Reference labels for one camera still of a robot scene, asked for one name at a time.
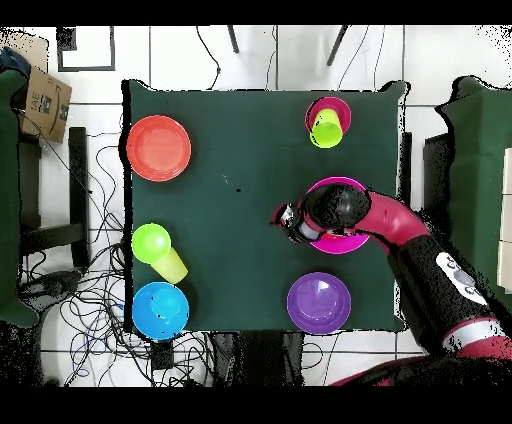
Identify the large magenta bowl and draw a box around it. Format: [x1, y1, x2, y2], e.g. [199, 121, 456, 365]
[305, 176, 371, 256]

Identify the lime green cup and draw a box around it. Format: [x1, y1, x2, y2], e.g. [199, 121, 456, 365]
[308, 107, 344, 150]

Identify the yellow cup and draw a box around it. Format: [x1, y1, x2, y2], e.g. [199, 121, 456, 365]
[150, 246, 190, 286]

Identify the small crimson pink bowl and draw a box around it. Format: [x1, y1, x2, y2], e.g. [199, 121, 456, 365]
[304, 96, 353, 135]

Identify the large orange bowl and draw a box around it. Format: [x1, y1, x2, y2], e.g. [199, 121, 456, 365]
[125, 114, 193, 183]

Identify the blue bowl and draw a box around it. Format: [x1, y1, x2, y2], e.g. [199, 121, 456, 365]
[131, 281, 190, 342]

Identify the dark green tablecloth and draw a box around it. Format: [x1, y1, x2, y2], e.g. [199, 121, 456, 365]
[121, 78, 411, 334]

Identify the purple bowl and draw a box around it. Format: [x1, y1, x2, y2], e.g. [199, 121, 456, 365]
[286, 271, 353, 336]

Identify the small green bowl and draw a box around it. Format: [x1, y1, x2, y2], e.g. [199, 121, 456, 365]
[130, 222, 173, 266]

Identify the black robot column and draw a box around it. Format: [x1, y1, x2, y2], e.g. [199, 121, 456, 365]
[211, 330, 305, 387]

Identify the black power strip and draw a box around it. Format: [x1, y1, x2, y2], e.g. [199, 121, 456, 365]
[149, 339, 175, 371]

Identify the green cloth side table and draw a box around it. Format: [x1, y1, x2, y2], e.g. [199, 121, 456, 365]
[433, 76, 512, 313]
[0, 69, 41, 329]

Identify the white box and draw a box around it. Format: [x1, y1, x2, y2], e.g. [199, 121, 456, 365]
[496, 146, 512, 295]

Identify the cardboard box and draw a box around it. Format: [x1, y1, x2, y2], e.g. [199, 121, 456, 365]
[17, 66, 73, 144]

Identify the blue object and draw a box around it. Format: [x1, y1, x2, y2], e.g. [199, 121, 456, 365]
[0, 45, 32, 79]

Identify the black cable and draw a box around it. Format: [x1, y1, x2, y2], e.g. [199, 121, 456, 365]
[195, 25, 222, 91]

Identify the tangle of black cables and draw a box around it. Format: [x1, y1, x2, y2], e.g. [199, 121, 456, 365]
[17, 131, 209, 387]

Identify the black chair frame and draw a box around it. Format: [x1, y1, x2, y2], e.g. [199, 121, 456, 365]
[17, 126, 91, 270]

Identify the dark grey pedestal leg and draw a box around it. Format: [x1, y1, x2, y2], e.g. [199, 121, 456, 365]
[17, 269, 83, 305]

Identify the black square floor frame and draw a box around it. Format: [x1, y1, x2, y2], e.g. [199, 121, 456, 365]
[56, 25, 116, 73]

